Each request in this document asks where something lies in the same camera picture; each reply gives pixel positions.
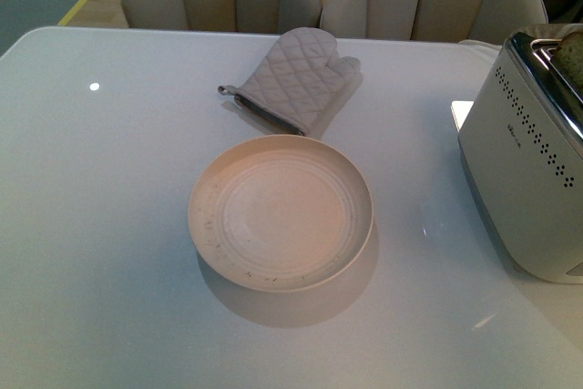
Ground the slice of brown bread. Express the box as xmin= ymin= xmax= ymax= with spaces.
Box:
xmin=551 ymin=31 xmax=582 ymax=92

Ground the white chrome two-slot toaster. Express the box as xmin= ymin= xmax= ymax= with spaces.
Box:
xmin=458 ymin=32 xmax=582 ymax=284

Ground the grey quilted oven mitt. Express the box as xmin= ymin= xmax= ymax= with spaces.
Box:
xmin=218 ymin=27 xmax=363 ymax=138

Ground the beige round plate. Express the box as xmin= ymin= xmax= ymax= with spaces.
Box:
xmin=188 ymin=135 xmax=374 ymax=292

